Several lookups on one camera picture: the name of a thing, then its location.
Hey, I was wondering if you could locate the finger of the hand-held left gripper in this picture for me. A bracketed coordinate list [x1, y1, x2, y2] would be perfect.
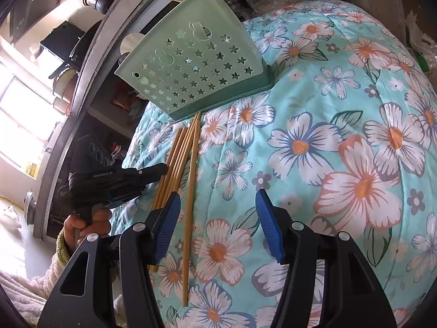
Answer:
[137, 162, 169, 184]

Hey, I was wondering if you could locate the steel range hood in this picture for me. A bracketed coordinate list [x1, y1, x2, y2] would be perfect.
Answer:
[8, 0, 74, 45]

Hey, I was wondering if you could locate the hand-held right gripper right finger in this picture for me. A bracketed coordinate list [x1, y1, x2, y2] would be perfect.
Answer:
[255, 189, 398, 328]

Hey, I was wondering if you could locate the floral turquoise blanket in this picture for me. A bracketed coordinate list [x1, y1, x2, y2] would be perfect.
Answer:
[113, 0, 437, 328]

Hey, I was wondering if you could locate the red plastic bag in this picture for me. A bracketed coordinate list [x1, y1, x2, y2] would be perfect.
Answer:
[113, 87, 144, 121]

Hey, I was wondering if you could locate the green perforated utensil holder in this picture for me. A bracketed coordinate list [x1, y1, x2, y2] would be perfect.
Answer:
[114, 0, 275, 122]

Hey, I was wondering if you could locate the green enamel pot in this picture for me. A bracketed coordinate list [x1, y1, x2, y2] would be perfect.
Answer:
[53, 65, 80, 93]

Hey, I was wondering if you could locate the white plastic bag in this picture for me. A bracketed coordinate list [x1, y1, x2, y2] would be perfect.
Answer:
[406, 24, 437, 87]

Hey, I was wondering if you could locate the brown pot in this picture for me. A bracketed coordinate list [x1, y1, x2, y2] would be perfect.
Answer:
[51, 89, 77, 114]

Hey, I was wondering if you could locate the person's left forearm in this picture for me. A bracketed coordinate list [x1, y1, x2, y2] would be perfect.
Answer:
[0, 227, 74, 328]

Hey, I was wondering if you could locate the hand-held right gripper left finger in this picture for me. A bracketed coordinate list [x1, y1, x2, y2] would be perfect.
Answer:
[36, 191, 181, 328]

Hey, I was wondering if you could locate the person's left hand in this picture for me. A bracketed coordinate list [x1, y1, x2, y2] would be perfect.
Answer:
[63, 208, 113, 251]

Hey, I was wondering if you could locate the black box appliance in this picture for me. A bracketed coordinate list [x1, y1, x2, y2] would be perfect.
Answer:
[39, 20, 86, 63]

